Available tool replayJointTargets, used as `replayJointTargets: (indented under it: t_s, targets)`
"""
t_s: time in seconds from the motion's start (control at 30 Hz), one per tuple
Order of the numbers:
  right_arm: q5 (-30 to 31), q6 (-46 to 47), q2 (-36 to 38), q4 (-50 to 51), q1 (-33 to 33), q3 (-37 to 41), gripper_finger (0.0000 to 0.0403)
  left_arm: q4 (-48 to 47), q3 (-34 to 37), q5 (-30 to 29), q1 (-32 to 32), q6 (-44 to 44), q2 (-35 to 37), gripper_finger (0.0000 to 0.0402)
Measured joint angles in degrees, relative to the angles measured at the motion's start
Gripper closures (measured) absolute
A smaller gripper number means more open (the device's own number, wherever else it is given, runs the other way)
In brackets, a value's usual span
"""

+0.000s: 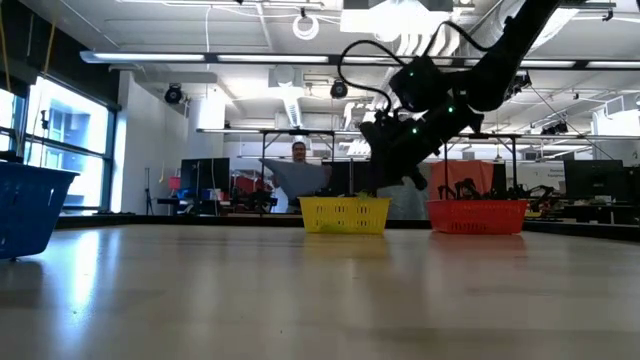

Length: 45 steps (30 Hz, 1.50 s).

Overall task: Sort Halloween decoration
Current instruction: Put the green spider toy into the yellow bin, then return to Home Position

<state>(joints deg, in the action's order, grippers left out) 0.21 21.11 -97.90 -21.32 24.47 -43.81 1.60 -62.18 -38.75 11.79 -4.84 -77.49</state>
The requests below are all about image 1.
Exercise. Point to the black overhead gantry beam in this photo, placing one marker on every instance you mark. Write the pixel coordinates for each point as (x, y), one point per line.
(270, 58)

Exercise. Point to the black overhead camera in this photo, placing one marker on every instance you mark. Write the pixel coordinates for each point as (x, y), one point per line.
(173, 94)
(339, 89)

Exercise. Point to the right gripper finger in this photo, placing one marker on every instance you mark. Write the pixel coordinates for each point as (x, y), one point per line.
(382, 172)
(412, 177)

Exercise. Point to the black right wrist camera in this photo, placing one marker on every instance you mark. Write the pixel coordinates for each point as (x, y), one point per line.
(382, 120)

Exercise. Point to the black workstation frame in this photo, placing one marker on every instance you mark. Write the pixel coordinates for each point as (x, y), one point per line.
(300, 132)

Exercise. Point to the blue plastic basket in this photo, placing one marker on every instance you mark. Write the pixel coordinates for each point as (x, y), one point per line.
(30, 210)

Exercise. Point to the grey camera tripod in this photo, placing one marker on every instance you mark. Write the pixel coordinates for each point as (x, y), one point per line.
(148, 192)

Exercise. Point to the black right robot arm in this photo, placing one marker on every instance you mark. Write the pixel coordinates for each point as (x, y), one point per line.
(500, 65)

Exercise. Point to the black plastic spider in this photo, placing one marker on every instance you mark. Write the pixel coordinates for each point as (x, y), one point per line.
(467, 189)
(445, 192)

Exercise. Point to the red plastic basket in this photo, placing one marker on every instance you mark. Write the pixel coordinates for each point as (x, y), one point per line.
(475, 217)

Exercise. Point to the shelf with red bins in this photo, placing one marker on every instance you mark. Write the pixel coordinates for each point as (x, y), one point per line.
(245, 185)

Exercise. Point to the yellow plastic basket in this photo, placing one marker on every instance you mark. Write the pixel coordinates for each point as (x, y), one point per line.
(345, 215)

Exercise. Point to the orange cloth partition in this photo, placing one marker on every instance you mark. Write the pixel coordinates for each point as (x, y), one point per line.
(460, 172)

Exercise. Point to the person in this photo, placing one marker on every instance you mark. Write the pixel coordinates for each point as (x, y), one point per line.
(300, 180)

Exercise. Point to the grey cloth partition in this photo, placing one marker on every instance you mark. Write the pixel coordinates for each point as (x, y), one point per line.
(407, 202)

